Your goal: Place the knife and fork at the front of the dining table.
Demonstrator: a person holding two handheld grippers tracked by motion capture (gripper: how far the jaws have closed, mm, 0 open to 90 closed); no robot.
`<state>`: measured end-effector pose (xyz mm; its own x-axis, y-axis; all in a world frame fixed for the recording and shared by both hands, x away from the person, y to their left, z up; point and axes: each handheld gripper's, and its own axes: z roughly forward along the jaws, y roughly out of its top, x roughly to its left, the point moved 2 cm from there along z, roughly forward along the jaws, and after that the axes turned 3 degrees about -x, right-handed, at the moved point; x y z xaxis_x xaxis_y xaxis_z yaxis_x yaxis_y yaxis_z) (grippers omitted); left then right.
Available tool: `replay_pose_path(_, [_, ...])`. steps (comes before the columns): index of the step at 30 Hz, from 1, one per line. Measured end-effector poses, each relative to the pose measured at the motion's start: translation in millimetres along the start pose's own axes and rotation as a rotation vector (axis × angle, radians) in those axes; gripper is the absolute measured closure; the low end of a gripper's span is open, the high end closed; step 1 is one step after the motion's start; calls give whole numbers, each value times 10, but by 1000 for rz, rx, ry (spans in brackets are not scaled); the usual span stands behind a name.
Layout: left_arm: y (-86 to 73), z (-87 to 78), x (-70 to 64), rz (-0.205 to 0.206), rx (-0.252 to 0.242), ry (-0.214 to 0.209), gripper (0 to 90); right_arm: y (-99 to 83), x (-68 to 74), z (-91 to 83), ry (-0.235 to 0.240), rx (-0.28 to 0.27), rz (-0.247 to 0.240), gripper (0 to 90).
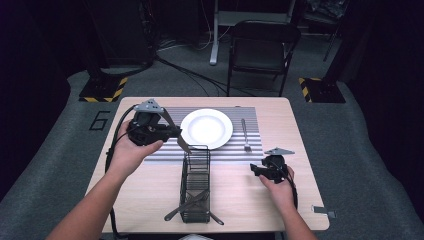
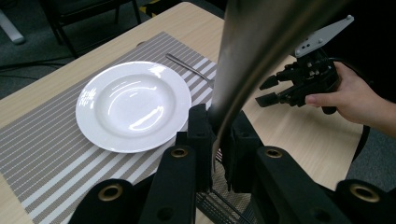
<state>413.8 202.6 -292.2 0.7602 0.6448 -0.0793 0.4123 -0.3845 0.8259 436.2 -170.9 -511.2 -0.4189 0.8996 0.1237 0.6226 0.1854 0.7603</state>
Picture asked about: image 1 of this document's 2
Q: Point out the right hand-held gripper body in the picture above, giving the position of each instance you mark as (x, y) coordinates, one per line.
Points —
(274, 170)

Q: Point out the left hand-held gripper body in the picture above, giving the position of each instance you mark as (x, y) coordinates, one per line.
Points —
(146, 130)

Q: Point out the grey metal knife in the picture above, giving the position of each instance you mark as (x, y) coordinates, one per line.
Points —
(183, 145)

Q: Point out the grey metal fork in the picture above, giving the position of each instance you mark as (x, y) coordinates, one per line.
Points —
(245, 135)

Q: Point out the person's right hand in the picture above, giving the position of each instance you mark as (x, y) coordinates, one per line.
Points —
(281, 193)

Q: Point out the person's left hand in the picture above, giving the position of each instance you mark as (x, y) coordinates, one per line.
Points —
(131, 156)

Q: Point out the grey striped placemat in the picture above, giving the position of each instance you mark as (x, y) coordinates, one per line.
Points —
(233, 153)

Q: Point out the white round plate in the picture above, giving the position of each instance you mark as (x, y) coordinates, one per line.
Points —
(206, 128)

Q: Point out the black stand base hazard tape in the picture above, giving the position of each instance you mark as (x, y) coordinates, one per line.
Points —
(100, 90)
(323, 91)

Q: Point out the dark cutlery piece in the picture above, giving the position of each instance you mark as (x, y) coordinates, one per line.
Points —
(181, 209)
(213, 218)

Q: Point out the person's white clothing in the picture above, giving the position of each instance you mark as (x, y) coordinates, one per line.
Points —
(196, 237)

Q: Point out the black cabinet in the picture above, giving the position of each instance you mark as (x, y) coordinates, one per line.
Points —
(120, 30)

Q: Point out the black folding chair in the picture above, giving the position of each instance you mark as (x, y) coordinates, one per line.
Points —
(263, 50)

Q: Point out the grey metal table bracket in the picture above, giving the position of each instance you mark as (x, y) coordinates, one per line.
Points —
(323, 210)

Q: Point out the white metal desk frame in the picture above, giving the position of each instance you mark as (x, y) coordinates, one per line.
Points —
(214, 33)

